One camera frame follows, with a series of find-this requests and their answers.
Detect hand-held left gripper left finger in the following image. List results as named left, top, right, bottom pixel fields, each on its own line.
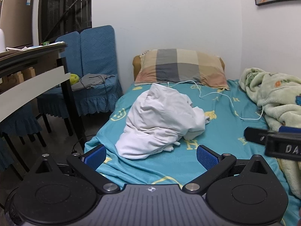
left=28, top=144, right=121, bottom=195

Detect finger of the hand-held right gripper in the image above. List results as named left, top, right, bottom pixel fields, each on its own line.
left=279, top=126, right=301, bottom=134
left=244, top=127, right=270, bottom=145

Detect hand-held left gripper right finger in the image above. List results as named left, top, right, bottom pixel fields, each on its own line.
left=182, top=145, right=274, bottom=196

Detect white t-shirt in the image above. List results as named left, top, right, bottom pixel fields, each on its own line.
left=115, top=82, right=211, bottom=160

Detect green fleece blanket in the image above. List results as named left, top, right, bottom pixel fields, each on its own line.
left=238, top=68, right=301, bottom=197

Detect bed with teal sheet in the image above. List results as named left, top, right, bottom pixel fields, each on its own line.
left=83, top=55, right=301, bottom=226

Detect grey cloth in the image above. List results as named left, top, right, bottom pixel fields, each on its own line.
left=71, top=74, right=116, bottom=92

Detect yellow-green plush toy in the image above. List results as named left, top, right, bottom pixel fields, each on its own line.
left=69, top=73, right=82, bottom=86

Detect blue covered chair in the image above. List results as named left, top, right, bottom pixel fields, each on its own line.
left=0, top=102, right=47, bottom=172
left=37, top=31, right=83, bottom=137
left=71, top=25, right=123, bottom=117

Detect white and black table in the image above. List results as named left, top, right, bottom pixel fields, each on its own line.
left=0, top=41, right=88, bottom=151

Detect plaid pillow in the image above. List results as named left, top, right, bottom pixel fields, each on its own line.
left=134, top=49, right=230, bottom=91

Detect white papers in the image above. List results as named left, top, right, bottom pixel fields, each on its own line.
left=6, top=42, right=65, bottom=52

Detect white plastic bottle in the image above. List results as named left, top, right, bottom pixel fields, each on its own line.
left=0, top=28, right=6, bottom=52

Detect dark barred window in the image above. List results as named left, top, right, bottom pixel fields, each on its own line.
left=38, top=0, right=93, bottom=45

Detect beige refrigerator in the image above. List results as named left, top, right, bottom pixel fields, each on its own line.
left=0, top=0, right=34, bottom=49

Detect white charging cable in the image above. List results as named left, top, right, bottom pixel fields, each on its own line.
left=155, top=80, right=301, bottom=120

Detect black floor cable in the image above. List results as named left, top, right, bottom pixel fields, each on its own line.
left=71, top=135, right=97, bottom=156

